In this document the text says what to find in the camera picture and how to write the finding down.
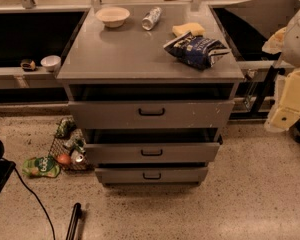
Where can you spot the grey bottom drawer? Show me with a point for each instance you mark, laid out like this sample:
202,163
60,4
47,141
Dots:
151,175

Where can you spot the grey drawer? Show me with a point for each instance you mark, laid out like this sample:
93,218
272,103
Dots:
150,114
151,153
151,175

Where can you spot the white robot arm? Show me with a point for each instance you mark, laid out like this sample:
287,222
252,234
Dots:
286,110

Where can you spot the grey drawer cabinet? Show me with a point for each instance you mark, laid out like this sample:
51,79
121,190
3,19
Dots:
130,64

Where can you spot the grey top drawer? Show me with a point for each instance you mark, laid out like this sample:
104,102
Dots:
150,114

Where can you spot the grey middle drawer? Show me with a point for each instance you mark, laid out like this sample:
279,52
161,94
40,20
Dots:
151,153

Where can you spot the blue chip bag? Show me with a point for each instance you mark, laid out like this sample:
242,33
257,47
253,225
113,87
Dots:
196,51

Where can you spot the green white packet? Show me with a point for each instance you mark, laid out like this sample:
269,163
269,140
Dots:
75,142

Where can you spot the green chip bag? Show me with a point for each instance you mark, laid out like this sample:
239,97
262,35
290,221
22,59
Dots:
65,127

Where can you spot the crushed silver can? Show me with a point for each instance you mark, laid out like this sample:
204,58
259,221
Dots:
77,157

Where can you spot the yellow sponge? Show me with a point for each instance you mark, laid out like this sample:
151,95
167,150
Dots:
194,28

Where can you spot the red apple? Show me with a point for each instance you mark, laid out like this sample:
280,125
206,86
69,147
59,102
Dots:
64,159

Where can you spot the beige paper bowl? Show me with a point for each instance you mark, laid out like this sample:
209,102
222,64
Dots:
112,17

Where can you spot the green snack pouch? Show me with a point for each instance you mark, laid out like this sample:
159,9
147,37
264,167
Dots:
41,167

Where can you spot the black pole on floor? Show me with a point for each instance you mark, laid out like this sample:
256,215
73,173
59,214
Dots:
75,217

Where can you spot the black stand table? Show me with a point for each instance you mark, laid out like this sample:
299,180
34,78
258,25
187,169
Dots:
247,26

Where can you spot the small tape measure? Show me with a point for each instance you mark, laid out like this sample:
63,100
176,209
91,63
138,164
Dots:
28,65

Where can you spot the black wire basket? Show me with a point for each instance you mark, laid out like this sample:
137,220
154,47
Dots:
57,149

